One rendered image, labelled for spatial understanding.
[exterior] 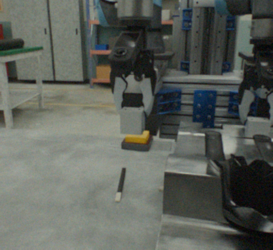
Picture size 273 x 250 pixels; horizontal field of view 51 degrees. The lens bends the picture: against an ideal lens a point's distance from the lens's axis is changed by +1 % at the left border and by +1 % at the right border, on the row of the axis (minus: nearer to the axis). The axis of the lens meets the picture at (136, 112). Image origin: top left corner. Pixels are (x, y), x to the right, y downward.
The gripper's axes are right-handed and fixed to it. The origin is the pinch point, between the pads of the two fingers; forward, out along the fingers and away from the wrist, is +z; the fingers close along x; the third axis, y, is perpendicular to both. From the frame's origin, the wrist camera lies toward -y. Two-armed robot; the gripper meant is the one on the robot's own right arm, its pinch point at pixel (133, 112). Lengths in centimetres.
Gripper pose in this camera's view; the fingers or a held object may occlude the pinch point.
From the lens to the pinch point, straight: 64.2
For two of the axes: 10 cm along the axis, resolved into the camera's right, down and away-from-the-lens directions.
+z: 0.0, 9.6, 2.8
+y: 2.1, -2.7, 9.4
